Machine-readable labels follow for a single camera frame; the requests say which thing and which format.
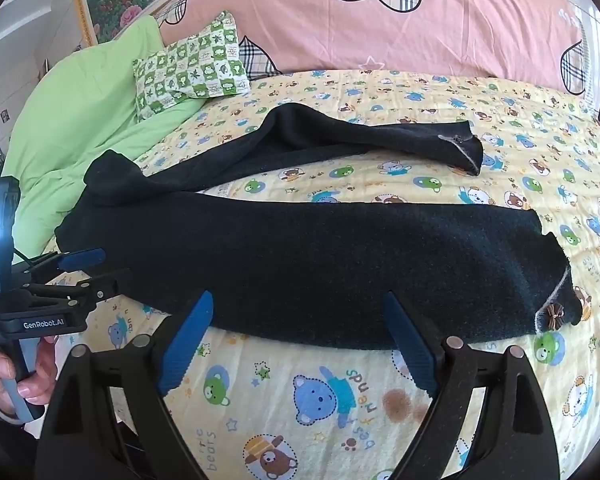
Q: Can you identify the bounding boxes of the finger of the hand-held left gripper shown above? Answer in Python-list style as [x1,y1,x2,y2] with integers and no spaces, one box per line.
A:
[27,248,106,277]
[20,267,133,312]

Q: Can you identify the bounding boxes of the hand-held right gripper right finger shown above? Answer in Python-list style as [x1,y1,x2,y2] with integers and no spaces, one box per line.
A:
[382,291,563,480]

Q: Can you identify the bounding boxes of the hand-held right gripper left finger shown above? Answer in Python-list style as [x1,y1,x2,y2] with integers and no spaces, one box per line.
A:
[34,290,216,480]

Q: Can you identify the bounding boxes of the black pants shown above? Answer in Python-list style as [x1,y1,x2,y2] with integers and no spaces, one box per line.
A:
[55,102,583,351]

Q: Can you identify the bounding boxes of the person's left hand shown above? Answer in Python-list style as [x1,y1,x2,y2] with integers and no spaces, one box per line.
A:
[0,335,61,426]

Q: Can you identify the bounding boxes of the yellow bear-print bed sheet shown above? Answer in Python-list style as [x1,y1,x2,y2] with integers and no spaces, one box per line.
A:
[40,69,600,480]

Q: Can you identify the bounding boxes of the light green blanket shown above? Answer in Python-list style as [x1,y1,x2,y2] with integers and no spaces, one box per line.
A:
[0,15,206,256]

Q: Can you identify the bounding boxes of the green checkered pillow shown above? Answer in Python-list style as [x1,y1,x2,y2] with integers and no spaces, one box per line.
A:
[132,10,253,122]

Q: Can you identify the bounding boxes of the pink quilt with plaid hearts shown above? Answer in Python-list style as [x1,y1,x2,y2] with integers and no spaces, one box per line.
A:
[152,0,600,96]

